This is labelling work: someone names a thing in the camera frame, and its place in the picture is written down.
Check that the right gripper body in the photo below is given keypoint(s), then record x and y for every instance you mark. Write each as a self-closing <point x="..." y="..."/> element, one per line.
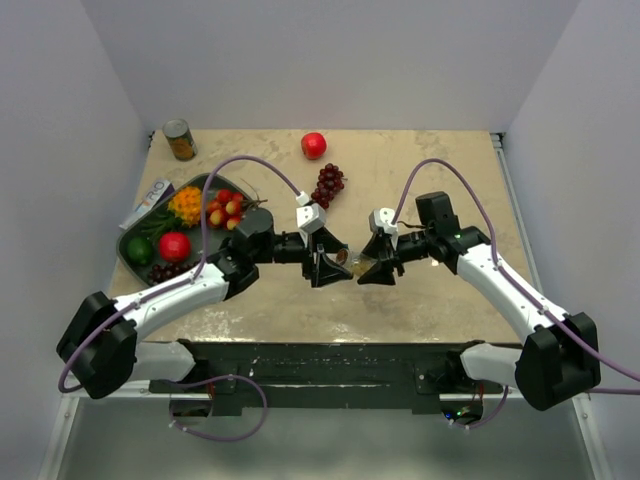
<point x="392" y="255"/>

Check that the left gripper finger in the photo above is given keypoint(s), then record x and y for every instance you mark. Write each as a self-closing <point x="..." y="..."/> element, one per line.
<point x="327" y="271"/>
<point x="329" y="242"/>

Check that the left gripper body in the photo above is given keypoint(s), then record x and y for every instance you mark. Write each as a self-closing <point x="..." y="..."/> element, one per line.
<point x="308" y="262"/>

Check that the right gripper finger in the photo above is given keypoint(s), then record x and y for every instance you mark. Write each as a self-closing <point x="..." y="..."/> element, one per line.
<point x="375" y="246"/>
<point x="381" y="273"/>

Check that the clear pill bottle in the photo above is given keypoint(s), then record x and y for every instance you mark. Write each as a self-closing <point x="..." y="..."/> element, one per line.
<point x="359" y="265"/>

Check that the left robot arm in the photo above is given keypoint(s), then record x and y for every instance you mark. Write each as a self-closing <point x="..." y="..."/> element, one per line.
<point x="105" y="346"/>

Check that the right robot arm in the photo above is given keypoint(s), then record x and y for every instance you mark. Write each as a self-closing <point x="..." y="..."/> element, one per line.
<point x="556" y="360"/>

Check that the red grape bunch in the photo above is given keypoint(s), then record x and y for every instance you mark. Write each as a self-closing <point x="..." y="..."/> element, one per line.
<point x="330" y="182"/>

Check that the red cherry bunch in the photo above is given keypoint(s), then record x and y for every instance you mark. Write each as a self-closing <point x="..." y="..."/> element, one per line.
<point x="225" y="208"/>

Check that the red apple on table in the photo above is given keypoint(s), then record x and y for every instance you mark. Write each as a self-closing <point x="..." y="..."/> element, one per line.
<point x="313" y="145"/>

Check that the dark grey tray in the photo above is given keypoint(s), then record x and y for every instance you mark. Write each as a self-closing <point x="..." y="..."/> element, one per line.
<point x="156" y="223"/>

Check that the orange flower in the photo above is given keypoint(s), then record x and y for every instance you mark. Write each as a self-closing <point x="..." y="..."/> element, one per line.
<point x="185" y="208"/>

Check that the red apple in tray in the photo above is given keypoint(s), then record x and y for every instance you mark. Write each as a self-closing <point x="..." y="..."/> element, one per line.
<point x="174" y="247"/>

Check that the dark grapes in tray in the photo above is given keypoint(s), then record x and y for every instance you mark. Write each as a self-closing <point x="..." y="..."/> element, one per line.
<point x="161" y="273"/>

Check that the white toothpaste box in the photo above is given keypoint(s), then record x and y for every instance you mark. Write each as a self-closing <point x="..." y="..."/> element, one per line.
<point x="160" y="189"/>

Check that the green lime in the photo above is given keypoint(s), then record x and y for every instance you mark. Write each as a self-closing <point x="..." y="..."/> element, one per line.
<point x="139" y="251"/>

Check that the tin can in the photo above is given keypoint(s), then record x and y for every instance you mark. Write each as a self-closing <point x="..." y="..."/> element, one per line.
<point x="180" y="139"/>

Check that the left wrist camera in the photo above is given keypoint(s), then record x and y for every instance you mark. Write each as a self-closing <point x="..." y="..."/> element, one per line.
<point x="310" y="218"/>

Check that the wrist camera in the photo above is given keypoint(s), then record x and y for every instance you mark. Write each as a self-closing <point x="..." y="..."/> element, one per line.
<point x="382" y="219"/>
<point x="310" y="218"/>

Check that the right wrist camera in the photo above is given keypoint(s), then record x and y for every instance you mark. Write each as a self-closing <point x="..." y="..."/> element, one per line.
<point x="382" y="219"/>

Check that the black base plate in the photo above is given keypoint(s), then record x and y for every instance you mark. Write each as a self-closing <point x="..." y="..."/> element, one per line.
<point x="404" y="376"/>

